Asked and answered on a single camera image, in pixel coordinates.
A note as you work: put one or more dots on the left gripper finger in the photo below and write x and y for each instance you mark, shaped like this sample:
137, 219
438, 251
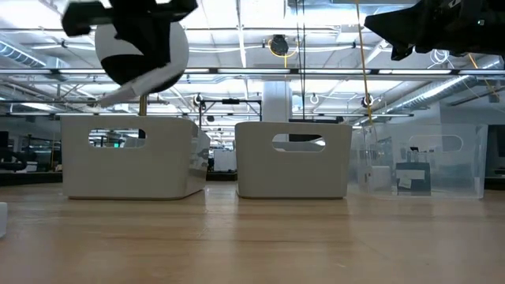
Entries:
128, 47
155, 39

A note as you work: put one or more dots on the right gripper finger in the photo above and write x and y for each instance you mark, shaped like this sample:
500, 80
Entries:
399, 50
402, 23

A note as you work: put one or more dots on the white printed box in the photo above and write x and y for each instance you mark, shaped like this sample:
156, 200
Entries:
146, 83

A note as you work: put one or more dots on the white power adapter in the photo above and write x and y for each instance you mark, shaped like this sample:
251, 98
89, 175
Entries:
379, 178

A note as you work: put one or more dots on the small black labelled device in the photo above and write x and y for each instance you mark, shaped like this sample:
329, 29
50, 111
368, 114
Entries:
412, 179

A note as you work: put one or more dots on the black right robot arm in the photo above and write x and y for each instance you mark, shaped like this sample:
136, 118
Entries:
493, 27

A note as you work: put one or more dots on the white globe table lamp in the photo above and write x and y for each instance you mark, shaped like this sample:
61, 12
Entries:
179, 43

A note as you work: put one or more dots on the black background rig frame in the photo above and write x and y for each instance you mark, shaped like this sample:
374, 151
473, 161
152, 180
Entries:
230, 101

